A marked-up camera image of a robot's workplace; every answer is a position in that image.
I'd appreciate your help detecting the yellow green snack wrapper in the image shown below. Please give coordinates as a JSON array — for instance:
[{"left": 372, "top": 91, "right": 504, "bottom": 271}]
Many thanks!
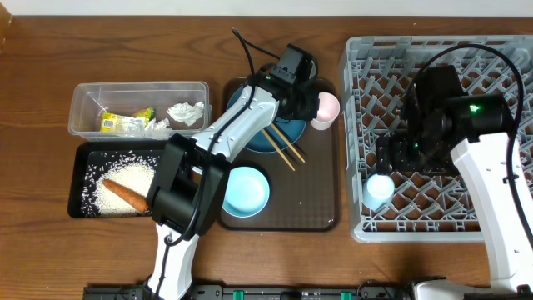
[{"left": 100, "top": 107, "right": 154, "bottom": 132}]

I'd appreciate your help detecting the light blue plastic cup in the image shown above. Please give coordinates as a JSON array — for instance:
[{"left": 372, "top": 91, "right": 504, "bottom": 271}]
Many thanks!
[{"left": 362, "top": 174, "right": 395, "bottom": 210}]

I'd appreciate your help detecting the pile of white rice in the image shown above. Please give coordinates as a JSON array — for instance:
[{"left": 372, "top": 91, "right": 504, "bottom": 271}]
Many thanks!
[{"left": 80, "top": 150, "right": 161, "bottom": 218}]

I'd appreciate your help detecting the wooden chopstick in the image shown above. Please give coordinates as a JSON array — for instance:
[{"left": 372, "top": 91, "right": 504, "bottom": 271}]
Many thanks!
[
  {"left": 271, "top": 123, "right": 306, "bottom": 163},
  {"left": 261, "top": 128, "right": 296, "bottom": 172}
]

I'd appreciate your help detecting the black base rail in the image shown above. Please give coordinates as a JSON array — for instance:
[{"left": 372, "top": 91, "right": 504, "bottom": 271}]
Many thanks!
[{"left": 82, "top": 285, "right": 414, "bottom": 300}]

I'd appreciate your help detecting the brown serving tray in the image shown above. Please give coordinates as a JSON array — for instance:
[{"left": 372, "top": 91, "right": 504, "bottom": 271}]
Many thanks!
[{"left": 215, "top": 77, "right": 341, "bottom": 233}]

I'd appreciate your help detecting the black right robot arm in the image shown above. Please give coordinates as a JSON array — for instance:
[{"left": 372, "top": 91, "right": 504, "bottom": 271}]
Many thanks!
[{"left": 376, "top": 66, "right": 532, "bottom": 299}]

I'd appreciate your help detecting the orange carrot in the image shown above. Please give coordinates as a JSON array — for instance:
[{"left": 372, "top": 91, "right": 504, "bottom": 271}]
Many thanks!
[{"left": 102, "top": 179, "right": 149, "bottom": 213}]

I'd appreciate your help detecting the black tray bin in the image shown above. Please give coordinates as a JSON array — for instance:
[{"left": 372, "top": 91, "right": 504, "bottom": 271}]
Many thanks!
[{"left": 67, "top": 141, "right": 166, "bottom": 218}]

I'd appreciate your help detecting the grey plastic dishwasher rack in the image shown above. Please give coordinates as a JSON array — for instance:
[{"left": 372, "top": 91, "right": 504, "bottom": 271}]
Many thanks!
[{"left": 340, "top": 36, "right": 532, "bottom": 243}]

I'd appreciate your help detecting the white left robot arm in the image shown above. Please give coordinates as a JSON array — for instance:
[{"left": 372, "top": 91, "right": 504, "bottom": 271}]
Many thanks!
[{"left": 144, "top": 44, "right": 319, "bottom": 299}]

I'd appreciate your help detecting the pink plastic cup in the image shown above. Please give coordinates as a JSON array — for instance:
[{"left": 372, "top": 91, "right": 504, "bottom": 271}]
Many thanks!
[{"left": 310, "top": 92, "right": 341, "bottom": 131}]

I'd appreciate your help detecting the light blue bowl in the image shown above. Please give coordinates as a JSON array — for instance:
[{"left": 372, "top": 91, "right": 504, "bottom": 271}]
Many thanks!
[{"left": 222, "top": 166, "right": 271, "bottom": 218}]

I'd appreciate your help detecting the dark blue plate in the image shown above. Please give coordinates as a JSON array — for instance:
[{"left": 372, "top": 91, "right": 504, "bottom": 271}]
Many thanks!
[{"left": 226, "top": 87, "right": 306, "bottom": 153}]

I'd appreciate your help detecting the clear plastic bin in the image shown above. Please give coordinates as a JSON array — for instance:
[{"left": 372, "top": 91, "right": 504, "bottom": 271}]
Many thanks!
[{"left": 68, "top": 82, "right": 212, "bottom": 142}]

